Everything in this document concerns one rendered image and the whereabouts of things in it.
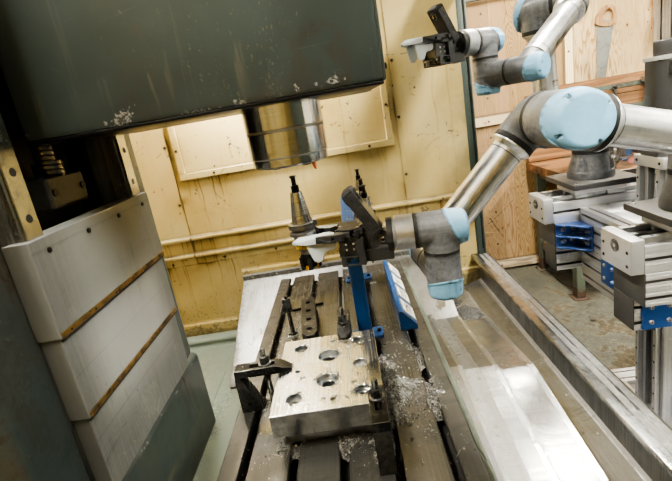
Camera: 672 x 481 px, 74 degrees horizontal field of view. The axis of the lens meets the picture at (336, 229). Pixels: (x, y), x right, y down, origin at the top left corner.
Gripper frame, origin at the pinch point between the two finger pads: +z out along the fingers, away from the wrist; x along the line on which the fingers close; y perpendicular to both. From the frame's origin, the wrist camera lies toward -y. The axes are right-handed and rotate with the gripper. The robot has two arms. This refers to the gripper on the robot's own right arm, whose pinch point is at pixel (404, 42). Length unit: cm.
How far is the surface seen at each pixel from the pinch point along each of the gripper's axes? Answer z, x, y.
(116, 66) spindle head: 73, -13, 1
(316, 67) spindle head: 44, -30, 7
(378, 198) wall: -25, 61, 55
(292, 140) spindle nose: 48, -22, 18
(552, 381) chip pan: -18, -26, 101
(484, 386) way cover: 6, -23, 93
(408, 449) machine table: 45, -41, 78
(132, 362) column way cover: 85, 2, 60
